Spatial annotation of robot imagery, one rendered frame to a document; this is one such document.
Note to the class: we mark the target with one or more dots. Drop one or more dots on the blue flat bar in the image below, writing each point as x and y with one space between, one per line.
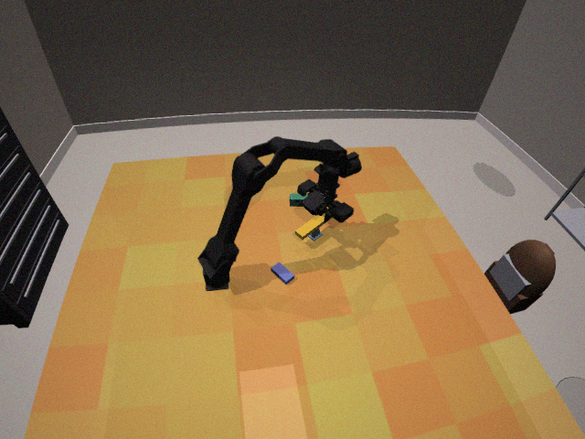
282 273

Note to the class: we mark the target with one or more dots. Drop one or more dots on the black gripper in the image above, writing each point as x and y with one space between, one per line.
339 211

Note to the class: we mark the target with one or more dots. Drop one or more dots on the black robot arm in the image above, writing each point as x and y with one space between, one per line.
248 178

